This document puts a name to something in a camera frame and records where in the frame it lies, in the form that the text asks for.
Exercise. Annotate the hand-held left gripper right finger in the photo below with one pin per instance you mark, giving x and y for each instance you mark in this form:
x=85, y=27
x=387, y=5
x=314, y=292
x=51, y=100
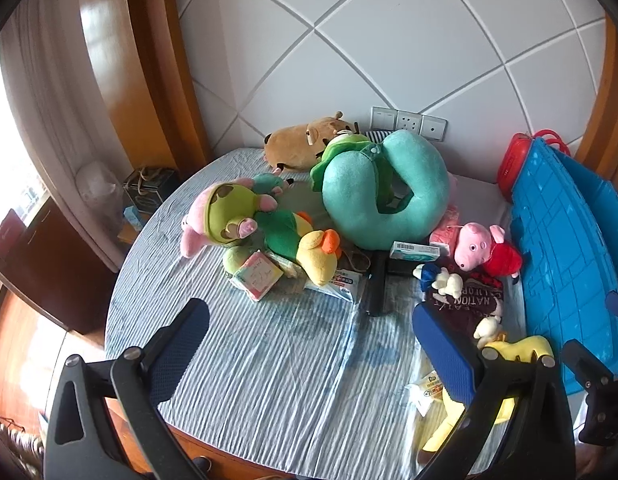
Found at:
x=444, y=355

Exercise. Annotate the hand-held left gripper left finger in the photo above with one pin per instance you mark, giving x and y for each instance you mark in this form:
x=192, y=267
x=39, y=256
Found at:
x=179, y=345

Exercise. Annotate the blue plastic crate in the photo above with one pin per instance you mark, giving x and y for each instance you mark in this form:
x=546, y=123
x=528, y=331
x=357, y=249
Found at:
x=559, y=250

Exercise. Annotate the small pink white box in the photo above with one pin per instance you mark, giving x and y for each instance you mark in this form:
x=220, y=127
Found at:
x=256, y=276

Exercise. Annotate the pink star plush green shorts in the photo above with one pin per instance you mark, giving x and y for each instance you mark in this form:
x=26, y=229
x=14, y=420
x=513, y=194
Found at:
x=221, y=212

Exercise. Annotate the yellow duck plush green hood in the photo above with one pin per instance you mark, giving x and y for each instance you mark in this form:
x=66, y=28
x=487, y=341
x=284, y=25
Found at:
x=314, y=255

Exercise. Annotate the small white yellow packet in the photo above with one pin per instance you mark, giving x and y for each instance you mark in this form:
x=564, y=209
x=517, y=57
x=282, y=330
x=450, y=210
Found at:
x=425, y=392

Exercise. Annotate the white bear plush dark shirt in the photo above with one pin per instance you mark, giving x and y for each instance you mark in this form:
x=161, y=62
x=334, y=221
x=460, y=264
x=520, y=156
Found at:
x=464, y=310

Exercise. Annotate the yellow plush toy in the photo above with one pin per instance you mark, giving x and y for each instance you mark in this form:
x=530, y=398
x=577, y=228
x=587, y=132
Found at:
x=521, y=347

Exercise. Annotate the black stick-shaped device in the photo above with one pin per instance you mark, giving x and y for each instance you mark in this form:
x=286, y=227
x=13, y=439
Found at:
x=376, y=290

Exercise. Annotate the black wallet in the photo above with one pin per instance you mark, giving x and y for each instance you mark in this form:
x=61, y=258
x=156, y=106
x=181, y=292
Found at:
x=401, y=267

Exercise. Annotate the round wooden desk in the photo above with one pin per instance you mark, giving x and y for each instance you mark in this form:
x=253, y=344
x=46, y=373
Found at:
x=139, y=435

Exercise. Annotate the blue striped tablecloth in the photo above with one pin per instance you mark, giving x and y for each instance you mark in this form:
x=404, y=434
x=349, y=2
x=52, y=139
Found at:
x=279, y=360

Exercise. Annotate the white green medicine box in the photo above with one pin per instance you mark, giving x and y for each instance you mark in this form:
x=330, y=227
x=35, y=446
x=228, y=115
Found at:
x=411, y=251

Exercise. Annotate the pink pig plush red dress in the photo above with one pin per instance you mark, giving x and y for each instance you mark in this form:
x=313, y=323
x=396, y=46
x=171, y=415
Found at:
x=471, y=245

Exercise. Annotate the white blue wipes packet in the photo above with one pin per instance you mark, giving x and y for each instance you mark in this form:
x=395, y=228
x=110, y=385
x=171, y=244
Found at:
x=339, y=285

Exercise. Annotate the dark wooden cabinet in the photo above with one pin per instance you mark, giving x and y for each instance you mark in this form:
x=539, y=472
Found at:
x=44, y=265

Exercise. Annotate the black gift bag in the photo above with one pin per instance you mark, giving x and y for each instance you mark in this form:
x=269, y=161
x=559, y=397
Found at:
x=149, y=187

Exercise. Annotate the red plastic basket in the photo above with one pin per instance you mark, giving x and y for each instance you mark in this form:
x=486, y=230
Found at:
x=511, y=165

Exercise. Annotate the teal neck pillow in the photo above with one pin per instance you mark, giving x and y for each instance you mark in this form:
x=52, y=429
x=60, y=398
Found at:
x=359, y=200

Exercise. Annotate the brown capybara plush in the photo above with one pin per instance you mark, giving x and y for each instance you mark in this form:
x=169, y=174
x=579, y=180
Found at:
x=294, y=147

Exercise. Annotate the green frog plush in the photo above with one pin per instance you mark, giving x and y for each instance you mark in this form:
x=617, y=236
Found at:
x=346, y=147

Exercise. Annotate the white sheer curtain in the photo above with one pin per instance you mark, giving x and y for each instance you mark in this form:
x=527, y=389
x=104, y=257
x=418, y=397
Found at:
x=54, y=125

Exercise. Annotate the wooden wall trim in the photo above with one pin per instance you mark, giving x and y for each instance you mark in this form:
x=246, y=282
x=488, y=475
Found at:
x=606, y=95
x=139, y=60

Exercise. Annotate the white wall socket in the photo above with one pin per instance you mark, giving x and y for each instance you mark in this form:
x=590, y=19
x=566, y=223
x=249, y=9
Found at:
x=434, y=127
x=408, y=121

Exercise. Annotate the white wall switch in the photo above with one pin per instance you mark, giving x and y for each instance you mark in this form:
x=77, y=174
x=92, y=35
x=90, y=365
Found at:
x=384, y=117

